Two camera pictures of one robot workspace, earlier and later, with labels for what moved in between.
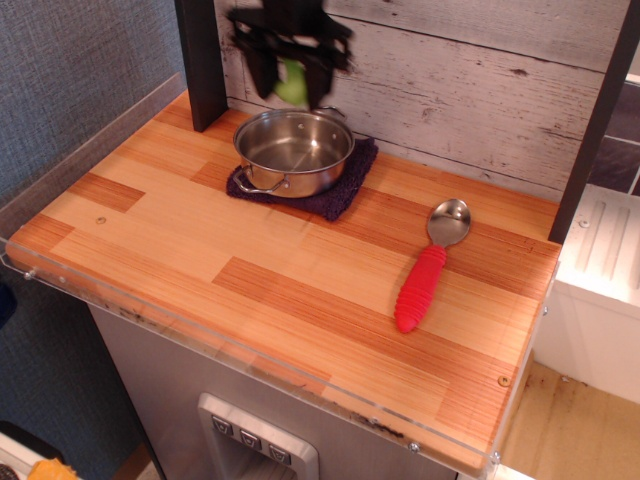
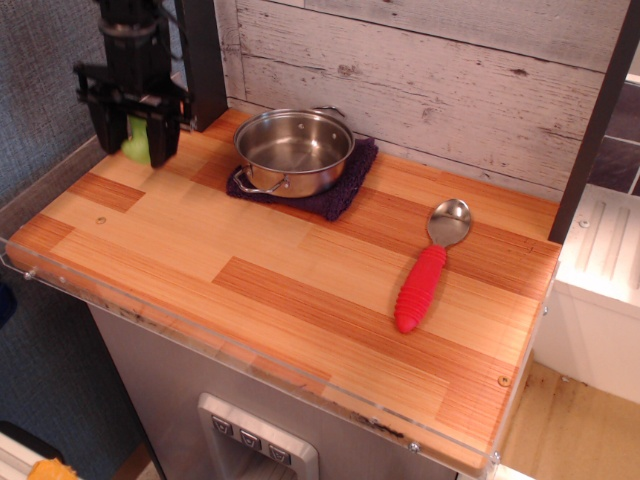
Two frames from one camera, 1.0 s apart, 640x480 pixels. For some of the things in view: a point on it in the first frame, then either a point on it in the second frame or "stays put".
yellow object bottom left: (51, 469) stays put
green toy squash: (293, 90) to (137, 145)
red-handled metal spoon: (448, 221) stays put
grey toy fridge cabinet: (211, 418) stays put
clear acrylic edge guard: (281, 373) stays put
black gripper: (297, 28) to (135, 106)
